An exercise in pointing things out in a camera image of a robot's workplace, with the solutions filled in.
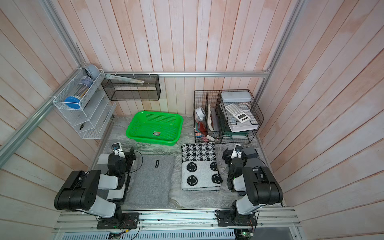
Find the black wire desk organizer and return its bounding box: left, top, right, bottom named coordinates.
left=194, top=90, right=264, bottom=144

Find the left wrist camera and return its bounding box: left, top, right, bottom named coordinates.
left=112, top=142, right=125, bottom=158

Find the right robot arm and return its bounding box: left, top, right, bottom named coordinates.
left=222, top=145, right=284, bottom=218

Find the navy grey striped scarf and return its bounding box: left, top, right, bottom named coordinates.
left=241, top=147, right=267, bottom=169

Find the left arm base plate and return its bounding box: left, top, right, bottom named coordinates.
left=97, top=212, right=140, bottom=230

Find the white tape roll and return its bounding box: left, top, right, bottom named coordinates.
left=195, top=106, right=206, bottom=122

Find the white ruler strip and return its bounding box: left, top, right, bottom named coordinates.
left=105, top=74, right=146, bottom=84

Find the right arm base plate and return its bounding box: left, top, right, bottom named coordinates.
left=215, top=210, right=258, bottom=227

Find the aluminium front rail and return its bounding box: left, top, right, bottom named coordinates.
left=53, top=207, right=301, bottom=233

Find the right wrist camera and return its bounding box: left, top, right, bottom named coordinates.
left=231, top=144, right=242, bottom=159

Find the white wire wall shelf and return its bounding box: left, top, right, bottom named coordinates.
left=53, top=69, right=116, bottom=140

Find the black mesh wall basket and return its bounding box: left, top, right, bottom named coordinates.
left=102, top=74, right=161, bottom=101

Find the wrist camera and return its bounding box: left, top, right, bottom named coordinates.
left=231, top=144, right=242, bottom=159
left=112, top=142, right=125, bottom=158

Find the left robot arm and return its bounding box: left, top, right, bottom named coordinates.
left=54, top=149, right=137, bottom=222

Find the blue capped clear tube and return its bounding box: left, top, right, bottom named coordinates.
left=65, top=76, right=94, bottom=110

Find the green plastic basket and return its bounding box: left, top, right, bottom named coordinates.
left=126, top=111, right=184, bottom=146

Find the white calculator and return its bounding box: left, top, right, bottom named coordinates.
left=225, top=104, right=251, bottom=123

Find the smiley houndstooth scarf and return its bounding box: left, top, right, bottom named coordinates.
left=181, top=143, right=223, bottom=191

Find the grey round disc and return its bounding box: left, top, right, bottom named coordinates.
left=84, top=64, right=100, bottom=80

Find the white box in organizer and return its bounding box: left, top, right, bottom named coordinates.
left=221, top=91, right=252, bottom=103

